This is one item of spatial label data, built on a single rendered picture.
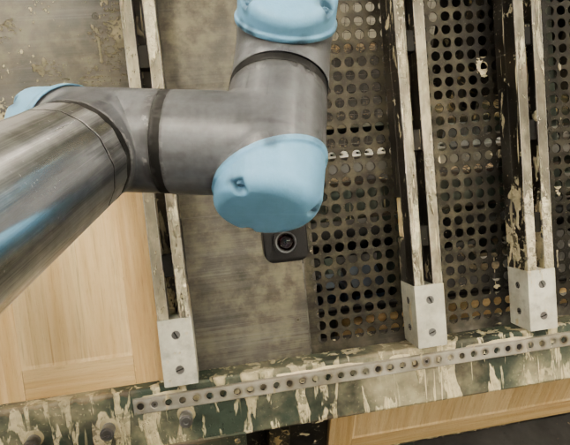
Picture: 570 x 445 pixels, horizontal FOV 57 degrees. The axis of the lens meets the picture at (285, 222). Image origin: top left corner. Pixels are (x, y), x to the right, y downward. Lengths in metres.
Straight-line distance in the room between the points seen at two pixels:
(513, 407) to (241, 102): 1.59
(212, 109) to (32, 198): 0.15
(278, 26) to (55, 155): 0.18
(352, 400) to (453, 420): 0.70
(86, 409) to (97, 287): 0.22
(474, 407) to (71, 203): 1.57
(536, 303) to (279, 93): 0.91
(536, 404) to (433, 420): 0.34
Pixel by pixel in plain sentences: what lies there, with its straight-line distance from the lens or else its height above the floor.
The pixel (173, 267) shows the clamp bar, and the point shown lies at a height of 1.11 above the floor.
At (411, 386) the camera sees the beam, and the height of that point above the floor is 0.84.
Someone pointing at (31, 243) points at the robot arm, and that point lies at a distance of 0.25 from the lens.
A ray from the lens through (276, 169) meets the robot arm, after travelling 0.33.
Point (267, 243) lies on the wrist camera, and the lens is 0.53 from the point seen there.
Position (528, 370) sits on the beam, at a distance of 1.25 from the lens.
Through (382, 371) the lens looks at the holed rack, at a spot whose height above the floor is 0.88.
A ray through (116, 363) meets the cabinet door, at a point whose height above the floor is 0.93.
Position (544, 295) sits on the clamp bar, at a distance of 1.20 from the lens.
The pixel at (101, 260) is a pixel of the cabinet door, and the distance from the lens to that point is 1.03.
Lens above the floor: 1.72
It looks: 35 degrees down
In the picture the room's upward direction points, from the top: straight up
